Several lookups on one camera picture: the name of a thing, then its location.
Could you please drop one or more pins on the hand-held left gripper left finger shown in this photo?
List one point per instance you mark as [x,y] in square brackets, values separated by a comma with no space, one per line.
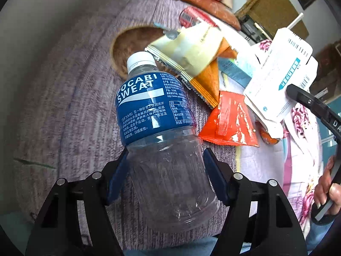
[117,177]

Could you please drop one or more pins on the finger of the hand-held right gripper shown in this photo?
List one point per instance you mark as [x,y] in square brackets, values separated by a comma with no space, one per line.
[306,100]

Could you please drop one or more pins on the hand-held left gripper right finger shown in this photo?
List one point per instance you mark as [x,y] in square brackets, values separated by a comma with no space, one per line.
[215,177]

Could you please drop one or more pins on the clear bottle with blue label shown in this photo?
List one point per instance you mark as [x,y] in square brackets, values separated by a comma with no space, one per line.
[159,181]

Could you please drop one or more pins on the person's right hand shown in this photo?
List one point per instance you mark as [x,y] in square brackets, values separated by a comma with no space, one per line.
[326,186]

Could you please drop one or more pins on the brown wooden cabinet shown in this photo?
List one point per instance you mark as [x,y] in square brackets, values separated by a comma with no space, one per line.
[329,69]

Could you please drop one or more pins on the pink floral blanket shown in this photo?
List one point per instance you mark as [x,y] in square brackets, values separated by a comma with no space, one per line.
[301,152]

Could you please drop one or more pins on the small orange wrapper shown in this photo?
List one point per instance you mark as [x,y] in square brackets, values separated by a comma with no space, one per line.
[267,138]

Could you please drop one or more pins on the red-orange foil packet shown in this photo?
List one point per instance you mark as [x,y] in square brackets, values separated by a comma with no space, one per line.
[229,120]

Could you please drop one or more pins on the blue and white box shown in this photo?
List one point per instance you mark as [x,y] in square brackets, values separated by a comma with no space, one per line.
[234,68]

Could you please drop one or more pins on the black device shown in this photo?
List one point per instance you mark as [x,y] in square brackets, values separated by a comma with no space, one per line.
[251,29]

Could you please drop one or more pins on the purple cloth-covered stool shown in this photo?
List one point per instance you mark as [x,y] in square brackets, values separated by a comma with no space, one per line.
[66,98]

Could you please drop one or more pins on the orange snack packet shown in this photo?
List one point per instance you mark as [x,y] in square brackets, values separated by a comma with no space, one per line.
[210,81]

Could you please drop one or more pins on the cream snack packet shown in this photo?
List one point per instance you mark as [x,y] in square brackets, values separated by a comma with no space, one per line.
[191,50]

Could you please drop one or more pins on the orange sofa cushion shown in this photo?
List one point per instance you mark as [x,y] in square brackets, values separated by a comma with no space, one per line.
[213,5]

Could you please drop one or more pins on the red snack packet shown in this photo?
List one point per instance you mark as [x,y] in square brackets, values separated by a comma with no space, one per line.
[190,16]

